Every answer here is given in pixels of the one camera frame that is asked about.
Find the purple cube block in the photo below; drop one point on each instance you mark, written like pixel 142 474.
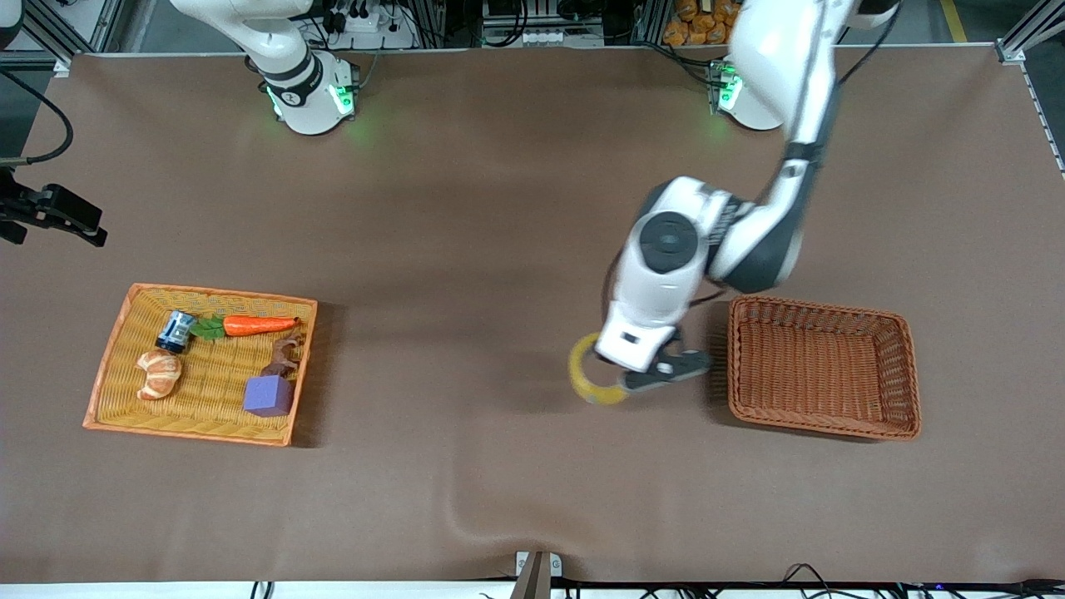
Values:
pixel 268 397

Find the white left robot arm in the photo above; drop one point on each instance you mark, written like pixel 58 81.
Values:
pixel 774 66

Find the white power strip with plugs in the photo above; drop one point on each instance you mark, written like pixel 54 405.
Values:
pixel 374 37

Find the brown toy horse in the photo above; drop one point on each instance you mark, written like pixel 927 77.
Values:
pixel 283 358

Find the orange snack bags pile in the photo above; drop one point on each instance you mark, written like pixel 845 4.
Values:
pixel 699 25

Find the brown wicker basket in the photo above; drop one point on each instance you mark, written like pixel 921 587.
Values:
pixel 815 366

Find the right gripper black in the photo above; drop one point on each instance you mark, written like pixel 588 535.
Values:
pixel 23 208

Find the yellow packing tape roll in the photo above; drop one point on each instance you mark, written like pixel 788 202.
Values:
pixel 603 396

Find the metal bracket with dark post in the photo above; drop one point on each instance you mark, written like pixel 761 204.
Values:
pixel 532 582

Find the large table cover cloth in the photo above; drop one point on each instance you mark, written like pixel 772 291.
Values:
pixel 466 249

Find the aluminium frame profile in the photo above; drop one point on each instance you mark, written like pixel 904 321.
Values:
pixel 50 37
pixel 1019 42

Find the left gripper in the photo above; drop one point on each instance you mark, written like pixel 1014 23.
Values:
pixel 602 357

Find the long white power strip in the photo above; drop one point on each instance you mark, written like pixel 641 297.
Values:
pixel 541 38

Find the toy croissant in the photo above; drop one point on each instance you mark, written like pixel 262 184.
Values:
pixel 158 374

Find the orange toy carrot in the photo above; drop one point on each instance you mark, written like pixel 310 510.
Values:
pixel 258 324

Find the yellow orange-rimmed woven basket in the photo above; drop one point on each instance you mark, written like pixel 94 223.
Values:
pixel 208 422

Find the blue and white can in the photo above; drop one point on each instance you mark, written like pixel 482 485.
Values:
pixel 175 331

